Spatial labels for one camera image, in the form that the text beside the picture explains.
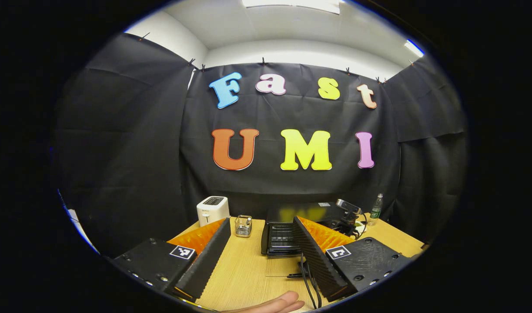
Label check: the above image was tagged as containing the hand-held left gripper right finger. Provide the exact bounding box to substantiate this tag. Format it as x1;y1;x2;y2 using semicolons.
292;216;413;303

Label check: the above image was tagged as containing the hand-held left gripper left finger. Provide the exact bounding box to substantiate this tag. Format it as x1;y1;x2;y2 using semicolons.
111;217;231;303

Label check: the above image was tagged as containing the black electric oven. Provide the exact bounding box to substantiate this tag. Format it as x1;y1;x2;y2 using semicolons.
261;202;364;279

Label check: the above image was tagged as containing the clear plastic water bottle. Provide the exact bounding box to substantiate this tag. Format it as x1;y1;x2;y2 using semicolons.
368;193;384;226

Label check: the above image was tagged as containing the white toaster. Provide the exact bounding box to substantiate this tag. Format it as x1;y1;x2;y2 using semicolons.
197;196;230;227

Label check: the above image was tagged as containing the small glass holder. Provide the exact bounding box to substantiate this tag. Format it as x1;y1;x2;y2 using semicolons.
235;215;253;238

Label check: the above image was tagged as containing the black backdrop cloth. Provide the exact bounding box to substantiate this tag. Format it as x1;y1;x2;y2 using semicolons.
53;33;468;257

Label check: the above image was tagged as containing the small ceiling light panel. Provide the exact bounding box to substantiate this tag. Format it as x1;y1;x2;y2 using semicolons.
404;39;425;58

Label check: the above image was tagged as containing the large ceiling light panel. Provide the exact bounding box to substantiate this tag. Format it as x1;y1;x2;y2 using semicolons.
242;0;341;15

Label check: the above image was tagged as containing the black cable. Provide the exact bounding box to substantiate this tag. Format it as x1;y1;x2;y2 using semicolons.
300;252;323;310

